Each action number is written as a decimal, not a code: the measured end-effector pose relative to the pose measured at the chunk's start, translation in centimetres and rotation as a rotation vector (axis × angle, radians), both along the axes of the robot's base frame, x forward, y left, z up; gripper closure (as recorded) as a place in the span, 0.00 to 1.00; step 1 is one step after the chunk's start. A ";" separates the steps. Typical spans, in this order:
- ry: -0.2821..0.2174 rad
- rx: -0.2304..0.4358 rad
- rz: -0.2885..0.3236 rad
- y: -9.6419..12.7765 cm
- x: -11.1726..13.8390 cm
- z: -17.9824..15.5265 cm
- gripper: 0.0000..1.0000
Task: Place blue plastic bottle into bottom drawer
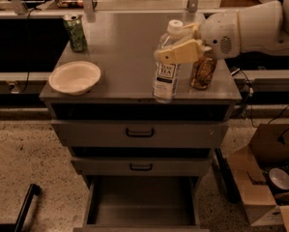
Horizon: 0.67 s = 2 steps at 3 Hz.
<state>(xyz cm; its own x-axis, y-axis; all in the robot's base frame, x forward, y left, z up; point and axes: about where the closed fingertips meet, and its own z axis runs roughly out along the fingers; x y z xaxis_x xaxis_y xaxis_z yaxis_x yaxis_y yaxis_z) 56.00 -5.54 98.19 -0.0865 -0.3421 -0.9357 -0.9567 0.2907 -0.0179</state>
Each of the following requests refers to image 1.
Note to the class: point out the gold soda can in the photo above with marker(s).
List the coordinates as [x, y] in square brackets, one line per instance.
[202, 73]

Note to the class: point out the white paper bowl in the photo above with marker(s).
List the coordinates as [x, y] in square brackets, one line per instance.
[74, 78]

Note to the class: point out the grey drawer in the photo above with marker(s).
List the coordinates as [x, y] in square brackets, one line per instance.
[141, 204]
[140, 166]
[132, 134]

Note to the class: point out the black bar beside cabinet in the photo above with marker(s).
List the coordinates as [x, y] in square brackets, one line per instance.
[227, 177]

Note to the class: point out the brown cardboard box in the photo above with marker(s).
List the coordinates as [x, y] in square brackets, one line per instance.
[268, 148]

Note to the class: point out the green soda can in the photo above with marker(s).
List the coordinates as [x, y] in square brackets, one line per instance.
[73, 25]

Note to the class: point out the grey drawer cabinet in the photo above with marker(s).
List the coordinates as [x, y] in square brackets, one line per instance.
[122, 45]

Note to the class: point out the bottom grey drawer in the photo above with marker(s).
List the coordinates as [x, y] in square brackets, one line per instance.
[141, 204]

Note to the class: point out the middle grey drawer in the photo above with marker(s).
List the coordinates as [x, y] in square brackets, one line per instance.
[140, 166]

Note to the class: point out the black stand leg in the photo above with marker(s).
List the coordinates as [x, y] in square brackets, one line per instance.
[33, 190]

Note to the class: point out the clear plastic tea bottle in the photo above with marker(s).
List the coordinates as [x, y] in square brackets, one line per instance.
[166, 75]

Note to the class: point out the top grey drawer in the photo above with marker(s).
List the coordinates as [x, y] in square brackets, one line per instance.
[132, 134]

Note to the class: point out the white bowl in box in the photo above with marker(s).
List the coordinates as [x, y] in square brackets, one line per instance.
[279, 178]

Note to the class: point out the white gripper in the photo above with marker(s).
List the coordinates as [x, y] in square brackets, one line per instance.
[218, 34]

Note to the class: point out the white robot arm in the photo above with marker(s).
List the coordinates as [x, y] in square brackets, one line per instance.
[262, 28]

